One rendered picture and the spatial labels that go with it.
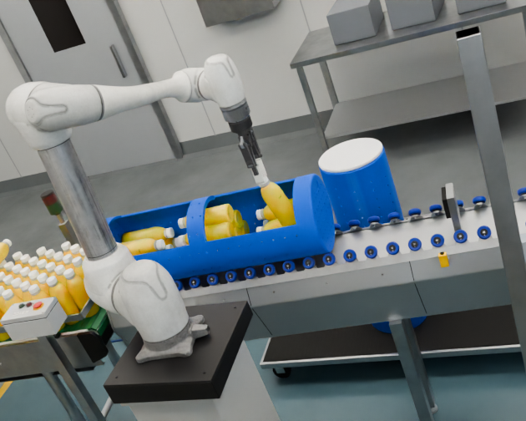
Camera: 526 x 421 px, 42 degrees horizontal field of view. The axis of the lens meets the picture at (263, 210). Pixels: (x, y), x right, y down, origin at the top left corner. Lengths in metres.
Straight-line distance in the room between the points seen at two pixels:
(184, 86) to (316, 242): 0.68
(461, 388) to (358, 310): 0.81
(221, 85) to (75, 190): 0.55
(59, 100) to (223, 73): 0.55
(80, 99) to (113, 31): 4.39
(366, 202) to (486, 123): 1.10
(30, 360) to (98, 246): 0.97
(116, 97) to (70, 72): 4.68
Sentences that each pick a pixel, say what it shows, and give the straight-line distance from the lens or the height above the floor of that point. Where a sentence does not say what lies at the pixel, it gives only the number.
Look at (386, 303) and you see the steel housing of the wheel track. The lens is 2.48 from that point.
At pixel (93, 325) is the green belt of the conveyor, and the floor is 0.90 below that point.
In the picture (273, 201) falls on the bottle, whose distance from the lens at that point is 2.31.
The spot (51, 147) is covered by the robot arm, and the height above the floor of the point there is 1.73.
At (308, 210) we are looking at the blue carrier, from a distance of 2.27.
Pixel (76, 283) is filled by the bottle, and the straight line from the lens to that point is 2.75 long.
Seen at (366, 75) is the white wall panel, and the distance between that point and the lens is 5.75.
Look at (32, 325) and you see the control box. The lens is 2.65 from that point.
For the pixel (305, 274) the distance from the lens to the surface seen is 2.42.
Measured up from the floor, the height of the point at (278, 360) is 0.15.
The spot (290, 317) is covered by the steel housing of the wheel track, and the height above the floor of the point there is 0.74.
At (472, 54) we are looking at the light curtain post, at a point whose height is 1.65.
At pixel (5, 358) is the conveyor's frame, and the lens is 3.03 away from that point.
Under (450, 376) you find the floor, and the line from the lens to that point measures 3.22.
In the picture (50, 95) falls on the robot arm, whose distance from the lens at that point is 1.84.
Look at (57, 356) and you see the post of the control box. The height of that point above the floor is 0.88.
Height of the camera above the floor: 2.25
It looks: 27 degrees down
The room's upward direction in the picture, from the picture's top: 21 degrees counter-clockwise
